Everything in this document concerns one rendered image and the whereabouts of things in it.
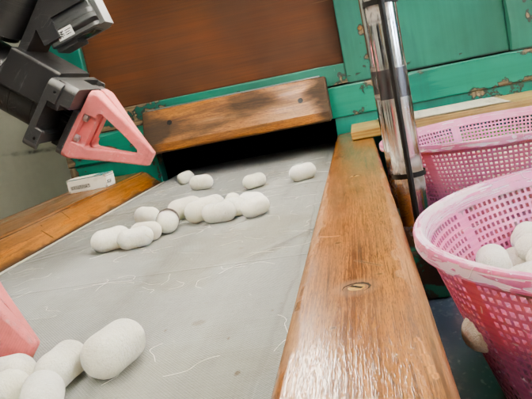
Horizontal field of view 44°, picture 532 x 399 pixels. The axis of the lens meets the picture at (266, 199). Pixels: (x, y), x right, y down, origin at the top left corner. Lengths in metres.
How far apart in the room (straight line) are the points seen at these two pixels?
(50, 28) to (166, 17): 0.51
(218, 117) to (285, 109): 0.11
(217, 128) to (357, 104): 0.23
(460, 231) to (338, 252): 0.09
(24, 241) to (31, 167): 1.39
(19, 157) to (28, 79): 1.49
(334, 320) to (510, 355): 0.09
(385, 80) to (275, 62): 0.59
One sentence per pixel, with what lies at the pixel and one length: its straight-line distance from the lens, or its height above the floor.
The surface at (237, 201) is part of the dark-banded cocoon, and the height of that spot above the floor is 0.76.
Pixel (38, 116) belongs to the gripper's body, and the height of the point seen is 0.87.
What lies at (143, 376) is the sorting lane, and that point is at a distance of 0.31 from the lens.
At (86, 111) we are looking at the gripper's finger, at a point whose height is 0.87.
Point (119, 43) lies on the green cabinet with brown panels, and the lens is 1.14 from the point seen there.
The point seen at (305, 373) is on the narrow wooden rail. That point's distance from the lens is 0.21.
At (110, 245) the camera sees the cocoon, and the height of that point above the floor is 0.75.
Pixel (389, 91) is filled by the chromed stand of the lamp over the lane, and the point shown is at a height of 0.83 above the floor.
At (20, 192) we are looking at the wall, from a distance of 2.13.
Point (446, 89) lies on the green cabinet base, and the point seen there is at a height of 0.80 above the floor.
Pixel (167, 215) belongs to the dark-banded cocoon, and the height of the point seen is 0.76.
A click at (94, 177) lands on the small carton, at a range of 0.98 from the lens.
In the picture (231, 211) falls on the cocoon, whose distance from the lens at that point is 0.62.
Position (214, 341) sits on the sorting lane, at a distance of 0.33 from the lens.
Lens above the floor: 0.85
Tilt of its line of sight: 9 degrees down
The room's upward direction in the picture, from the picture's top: 11 degrees counter-clockwise
